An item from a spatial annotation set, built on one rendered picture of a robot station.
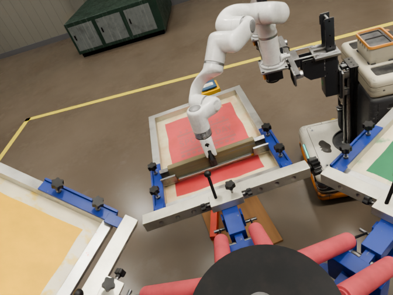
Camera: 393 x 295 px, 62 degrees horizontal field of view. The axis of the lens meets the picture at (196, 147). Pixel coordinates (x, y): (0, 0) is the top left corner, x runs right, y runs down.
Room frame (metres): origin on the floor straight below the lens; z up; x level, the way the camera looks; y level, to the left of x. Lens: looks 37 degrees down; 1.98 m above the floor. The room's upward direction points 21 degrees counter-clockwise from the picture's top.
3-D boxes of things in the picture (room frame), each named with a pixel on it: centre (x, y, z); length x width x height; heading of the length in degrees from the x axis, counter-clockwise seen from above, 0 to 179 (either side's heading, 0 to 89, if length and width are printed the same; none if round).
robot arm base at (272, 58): (1.55, -0.55, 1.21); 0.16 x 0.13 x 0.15; 76
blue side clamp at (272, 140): (1.10, -0.33, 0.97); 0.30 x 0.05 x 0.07; 177
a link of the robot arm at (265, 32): (1.55, -0.54, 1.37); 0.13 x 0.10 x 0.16; 40
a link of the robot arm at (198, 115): (1.16, -0.08, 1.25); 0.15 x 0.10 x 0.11; 130
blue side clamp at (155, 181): (1.13, 0.23, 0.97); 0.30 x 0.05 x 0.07; 177
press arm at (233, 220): (0.79, -0.03, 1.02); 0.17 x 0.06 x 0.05; 177
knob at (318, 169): (0.88, -0.39, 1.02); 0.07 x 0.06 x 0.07; 177
